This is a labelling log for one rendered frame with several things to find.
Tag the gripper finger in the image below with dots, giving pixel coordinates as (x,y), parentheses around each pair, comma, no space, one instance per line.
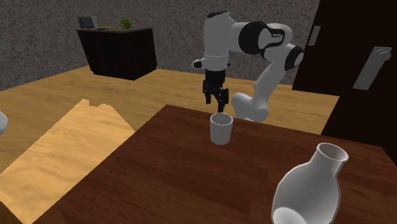
(207,93)
(222,100)

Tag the white cup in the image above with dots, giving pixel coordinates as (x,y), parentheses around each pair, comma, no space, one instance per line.
(221,131)

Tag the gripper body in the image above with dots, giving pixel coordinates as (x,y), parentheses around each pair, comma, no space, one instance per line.
(215,78)

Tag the white vase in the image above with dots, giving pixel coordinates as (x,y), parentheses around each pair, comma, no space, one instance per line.
(307,192)

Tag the white rounded object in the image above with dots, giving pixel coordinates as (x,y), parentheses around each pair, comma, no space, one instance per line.
(2,122)

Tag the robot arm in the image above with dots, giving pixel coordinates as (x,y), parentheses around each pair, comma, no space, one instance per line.
(217,40)

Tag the brown wooden table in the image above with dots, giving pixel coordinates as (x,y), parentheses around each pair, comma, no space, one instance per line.
(170,173)

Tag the dark cabinet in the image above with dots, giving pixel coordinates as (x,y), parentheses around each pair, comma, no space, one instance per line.
(121,52)

